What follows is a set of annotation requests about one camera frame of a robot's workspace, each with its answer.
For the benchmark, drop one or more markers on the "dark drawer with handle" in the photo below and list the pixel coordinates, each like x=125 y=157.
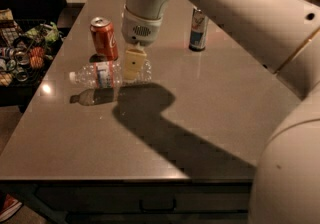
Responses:
x=146 y=199

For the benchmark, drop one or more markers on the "blue silver energy drink can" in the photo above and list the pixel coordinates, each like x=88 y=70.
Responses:
x=198 y=31

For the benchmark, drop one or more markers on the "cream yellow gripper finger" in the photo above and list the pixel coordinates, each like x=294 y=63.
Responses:
x=133 y=62

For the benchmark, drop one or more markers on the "black wire basket of snacks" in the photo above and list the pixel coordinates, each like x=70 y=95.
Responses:
x=27 y=49

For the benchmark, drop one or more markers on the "red shoe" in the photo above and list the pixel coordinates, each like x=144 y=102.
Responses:
x=9 y=206

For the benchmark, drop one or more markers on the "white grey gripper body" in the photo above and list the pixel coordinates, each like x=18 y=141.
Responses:
x=140 y=29

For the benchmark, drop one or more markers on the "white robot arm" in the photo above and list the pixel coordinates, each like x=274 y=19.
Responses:
x=284 y=37

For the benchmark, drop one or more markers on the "red coke can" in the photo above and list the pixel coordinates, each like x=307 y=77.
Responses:
x=102 y=32

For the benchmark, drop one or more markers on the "clear plastic water bottle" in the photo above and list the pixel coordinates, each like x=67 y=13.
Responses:
x=108 y=74

